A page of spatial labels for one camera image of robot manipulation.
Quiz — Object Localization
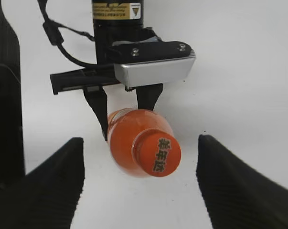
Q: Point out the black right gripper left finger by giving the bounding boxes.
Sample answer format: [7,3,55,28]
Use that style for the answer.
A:
[0,137,85,229]

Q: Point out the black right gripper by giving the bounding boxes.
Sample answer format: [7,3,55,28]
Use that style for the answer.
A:
[0,1,25,190]

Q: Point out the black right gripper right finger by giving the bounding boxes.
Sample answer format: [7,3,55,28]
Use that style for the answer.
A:
[196,135,288,229]

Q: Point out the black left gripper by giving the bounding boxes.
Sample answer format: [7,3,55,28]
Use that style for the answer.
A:
[50,26,163,141]

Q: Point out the orange Mirinda soda bottle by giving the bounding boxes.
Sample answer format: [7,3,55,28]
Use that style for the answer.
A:
[107,108,181,177]

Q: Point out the orange bottle cap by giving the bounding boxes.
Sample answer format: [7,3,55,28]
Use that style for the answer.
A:
[132,129,181,177]

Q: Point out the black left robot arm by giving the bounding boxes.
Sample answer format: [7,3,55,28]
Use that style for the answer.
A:
[39,0,159,140]

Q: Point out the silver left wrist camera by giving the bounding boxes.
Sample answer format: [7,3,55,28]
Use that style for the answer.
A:
[107,41,196,87]

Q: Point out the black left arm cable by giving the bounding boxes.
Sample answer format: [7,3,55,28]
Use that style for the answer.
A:
[37,0,98,66]

